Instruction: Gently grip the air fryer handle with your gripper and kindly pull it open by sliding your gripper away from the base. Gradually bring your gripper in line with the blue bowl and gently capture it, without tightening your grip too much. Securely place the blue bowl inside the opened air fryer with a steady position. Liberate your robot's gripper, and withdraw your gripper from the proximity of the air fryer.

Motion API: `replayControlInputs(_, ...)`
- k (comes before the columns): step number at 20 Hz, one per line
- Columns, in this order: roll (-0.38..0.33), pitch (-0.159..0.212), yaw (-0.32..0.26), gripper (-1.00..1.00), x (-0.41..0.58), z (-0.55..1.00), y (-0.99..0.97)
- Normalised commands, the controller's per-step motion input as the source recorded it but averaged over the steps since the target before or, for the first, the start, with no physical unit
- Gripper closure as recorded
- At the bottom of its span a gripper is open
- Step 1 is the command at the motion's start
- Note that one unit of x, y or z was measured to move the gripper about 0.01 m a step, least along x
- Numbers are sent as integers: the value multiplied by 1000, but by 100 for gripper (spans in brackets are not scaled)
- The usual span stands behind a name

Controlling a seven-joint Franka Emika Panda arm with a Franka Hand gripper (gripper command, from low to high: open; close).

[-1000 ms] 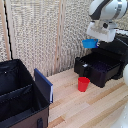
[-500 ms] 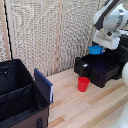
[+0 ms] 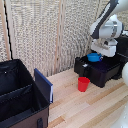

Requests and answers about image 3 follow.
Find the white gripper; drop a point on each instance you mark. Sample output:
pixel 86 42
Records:
pixel 106 47

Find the blue plastic bowl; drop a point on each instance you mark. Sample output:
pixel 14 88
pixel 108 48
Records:
pixel 94 57

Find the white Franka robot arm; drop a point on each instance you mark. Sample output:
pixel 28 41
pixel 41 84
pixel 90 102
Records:
pixel 106 23

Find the red plastic cup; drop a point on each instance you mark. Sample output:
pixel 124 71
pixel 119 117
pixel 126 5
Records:
pixel 83 84

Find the beige woven folding screen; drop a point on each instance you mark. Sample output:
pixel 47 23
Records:
pixel 40 33

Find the dark blue binder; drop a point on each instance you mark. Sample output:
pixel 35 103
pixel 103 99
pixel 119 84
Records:
pixel 42 86

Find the black fabric storage box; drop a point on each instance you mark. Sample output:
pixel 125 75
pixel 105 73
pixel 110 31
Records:
pixel 20 96

